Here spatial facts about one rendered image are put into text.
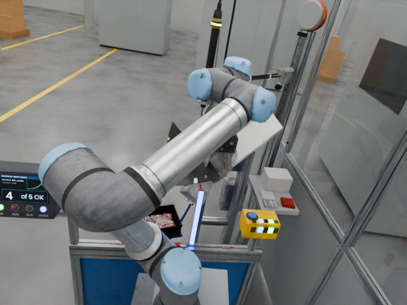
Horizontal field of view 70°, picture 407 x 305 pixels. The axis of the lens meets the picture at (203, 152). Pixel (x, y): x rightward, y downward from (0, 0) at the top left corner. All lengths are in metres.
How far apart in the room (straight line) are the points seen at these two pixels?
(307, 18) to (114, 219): 1.59
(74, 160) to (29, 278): 1.97
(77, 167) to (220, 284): 0.72
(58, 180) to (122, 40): 8.31
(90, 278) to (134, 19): 7.61
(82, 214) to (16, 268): 2.08
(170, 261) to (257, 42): 6.31
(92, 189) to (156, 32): 8.11
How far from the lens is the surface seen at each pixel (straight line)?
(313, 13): 1.86
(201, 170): 1.39
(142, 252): 0.89
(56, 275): 2.49
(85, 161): 0.59
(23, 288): 2.48
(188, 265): 0.87
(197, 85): 0.73
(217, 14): 1.32
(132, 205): 0.52
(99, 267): 1.59
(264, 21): 6.87
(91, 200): 0.53
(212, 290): 1.11
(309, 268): 1.87
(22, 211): 1.32
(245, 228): 1.35
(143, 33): 8.65
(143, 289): 1.14
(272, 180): 1.89
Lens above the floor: 1.95
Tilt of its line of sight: 30 degrees down
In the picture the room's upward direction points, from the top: 10 degrees clockwise
